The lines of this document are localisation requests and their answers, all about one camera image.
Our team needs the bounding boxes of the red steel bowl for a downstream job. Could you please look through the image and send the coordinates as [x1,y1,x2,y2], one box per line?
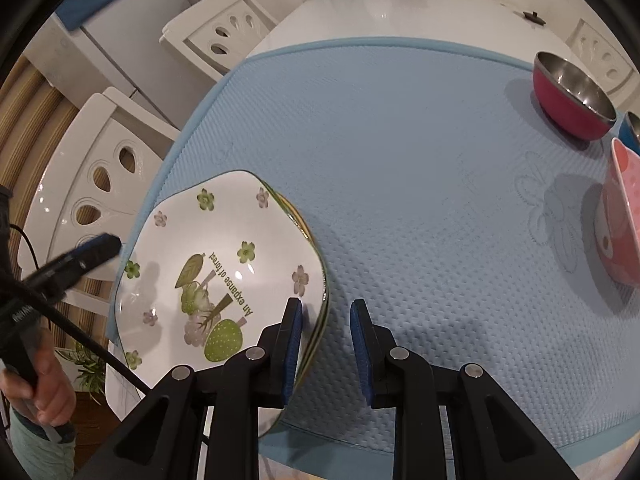
[531,51,617,142]

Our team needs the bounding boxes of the green potted plant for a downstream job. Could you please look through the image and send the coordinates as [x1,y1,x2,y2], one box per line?
[52,342,107,403]

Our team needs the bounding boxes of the white dining chair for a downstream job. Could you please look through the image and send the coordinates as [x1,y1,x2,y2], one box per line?
[567,17,636,98]
[17,87,181,321]
[160,0,278,81]

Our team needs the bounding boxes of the person's grey green trousers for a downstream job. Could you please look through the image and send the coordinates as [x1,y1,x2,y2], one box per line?
[10,407,76,480]

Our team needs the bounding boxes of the printed tablecloth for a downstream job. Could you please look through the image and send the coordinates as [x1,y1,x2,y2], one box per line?
[105,340,640,480]

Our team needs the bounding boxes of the person's left hand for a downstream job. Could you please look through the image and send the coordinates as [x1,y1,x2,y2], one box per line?
[0,347,77,428]

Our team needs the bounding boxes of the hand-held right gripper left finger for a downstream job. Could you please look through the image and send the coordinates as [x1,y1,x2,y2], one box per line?
[75,297,305,480]

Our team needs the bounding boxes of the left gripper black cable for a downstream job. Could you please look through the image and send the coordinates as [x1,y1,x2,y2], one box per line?
[10,222,153,396]

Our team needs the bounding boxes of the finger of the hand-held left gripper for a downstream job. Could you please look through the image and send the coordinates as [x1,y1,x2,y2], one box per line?
[20,232,123,303]

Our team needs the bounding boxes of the blue steel bowl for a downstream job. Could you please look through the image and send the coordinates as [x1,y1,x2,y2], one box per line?
[618,110,640,157]

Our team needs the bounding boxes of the white refrigerator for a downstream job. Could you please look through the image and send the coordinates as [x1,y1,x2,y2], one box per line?
[50,0,196,131]

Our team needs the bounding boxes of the pink ceramic bowl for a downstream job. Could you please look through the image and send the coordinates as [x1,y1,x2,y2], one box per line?
[600,137,640,288]

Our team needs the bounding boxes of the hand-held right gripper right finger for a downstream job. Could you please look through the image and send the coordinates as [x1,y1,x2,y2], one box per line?
[350,299,581,480]

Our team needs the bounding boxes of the light blue table mat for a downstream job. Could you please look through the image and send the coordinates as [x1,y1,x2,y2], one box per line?
[107,37,640,468]

